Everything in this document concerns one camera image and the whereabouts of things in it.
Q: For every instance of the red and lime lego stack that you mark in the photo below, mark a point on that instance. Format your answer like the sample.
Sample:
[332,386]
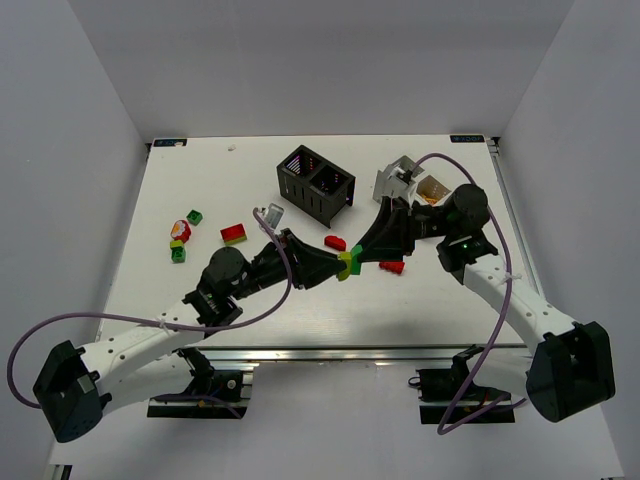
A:
[233,234]

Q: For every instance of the red flower lego piece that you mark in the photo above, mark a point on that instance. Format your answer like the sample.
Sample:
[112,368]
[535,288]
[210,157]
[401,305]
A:
[181,231]

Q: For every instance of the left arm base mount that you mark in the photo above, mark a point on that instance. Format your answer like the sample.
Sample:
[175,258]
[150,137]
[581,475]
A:
[213,392]

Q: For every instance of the blue label sticker right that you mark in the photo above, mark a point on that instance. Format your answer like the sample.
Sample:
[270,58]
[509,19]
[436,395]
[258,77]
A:
[466,138]

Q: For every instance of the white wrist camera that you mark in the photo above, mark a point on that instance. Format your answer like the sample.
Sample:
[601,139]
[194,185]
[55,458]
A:
[269,217]
[401,184]

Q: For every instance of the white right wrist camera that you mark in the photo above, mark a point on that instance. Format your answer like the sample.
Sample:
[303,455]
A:
[401,184]

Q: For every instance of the blue label sticker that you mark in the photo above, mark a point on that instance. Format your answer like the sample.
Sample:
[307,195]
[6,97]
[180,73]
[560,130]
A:
[169,142]
[466,138]

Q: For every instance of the blue label sticker left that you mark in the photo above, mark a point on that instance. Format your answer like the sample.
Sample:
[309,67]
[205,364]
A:
[169,142]

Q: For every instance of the black two-slot container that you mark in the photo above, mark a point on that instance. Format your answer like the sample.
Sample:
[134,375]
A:
[315,185]

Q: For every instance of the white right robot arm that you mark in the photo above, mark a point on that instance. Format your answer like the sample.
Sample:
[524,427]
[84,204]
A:
[569,367]

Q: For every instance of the red lego with lime top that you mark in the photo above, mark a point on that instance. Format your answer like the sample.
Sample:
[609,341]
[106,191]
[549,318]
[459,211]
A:
[395,267]

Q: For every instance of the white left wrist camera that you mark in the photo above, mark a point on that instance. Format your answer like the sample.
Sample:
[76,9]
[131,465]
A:
[269,217]

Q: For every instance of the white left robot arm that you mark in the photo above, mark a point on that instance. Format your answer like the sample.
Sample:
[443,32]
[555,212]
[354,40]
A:
[78,386]

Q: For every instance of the green and lime lego stack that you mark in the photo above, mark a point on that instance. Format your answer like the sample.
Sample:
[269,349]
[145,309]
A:
[352,262]

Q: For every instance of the aluminium table edge rail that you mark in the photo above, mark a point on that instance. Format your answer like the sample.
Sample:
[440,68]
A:
[307,354]

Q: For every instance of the green square lego brick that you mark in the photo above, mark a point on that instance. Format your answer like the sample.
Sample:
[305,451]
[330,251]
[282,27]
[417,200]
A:
[194,217]

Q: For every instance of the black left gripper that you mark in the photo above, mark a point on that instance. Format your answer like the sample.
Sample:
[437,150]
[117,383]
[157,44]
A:
[294,259]

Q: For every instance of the yellow 2x4 lego brick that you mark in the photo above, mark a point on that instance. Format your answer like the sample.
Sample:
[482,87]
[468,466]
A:
[430,200]

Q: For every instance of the white two-slot container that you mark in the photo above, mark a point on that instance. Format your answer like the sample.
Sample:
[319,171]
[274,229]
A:
[426,183]

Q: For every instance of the green lime small lego stack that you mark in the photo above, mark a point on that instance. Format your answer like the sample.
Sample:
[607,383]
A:
[178,251]

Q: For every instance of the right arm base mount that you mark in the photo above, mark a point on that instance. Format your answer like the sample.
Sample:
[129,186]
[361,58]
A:
[435,379]

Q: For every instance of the red rounded lego brick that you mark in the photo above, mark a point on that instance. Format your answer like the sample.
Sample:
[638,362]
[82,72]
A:
[335,243]

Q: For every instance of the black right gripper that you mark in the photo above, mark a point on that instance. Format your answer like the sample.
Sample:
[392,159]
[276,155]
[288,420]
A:
[400,228]

